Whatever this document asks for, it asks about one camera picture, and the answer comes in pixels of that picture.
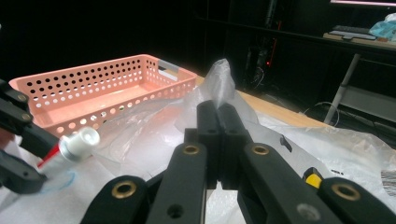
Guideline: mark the clear smiley-print plastic bag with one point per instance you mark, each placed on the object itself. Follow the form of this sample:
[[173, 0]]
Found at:
[[342, 146]]

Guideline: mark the pink perforated plastic basket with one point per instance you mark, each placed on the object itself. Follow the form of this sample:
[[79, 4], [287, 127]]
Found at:
[[93, 102]]

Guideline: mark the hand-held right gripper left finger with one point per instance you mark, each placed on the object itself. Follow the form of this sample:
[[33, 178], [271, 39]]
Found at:
[[211, 140]]

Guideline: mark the red and white tube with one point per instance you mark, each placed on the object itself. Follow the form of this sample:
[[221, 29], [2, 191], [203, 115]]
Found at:
[[77, 144]]

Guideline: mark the light blue plastic bag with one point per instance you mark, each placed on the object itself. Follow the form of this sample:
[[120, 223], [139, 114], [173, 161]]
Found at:
[[384, 28]]

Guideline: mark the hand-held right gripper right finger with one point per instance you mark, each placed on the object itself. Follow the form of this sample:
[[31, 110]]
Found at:
[[232, 140]]

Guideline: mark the white foam board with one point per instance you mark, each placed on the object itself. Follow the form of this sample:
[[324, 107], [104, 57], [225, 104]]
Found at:
[[77, 199]]

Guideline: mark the white-legged desk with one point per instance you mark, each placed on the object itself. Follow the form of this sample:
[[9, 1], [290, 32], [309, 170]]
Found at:
[[342, 87]]

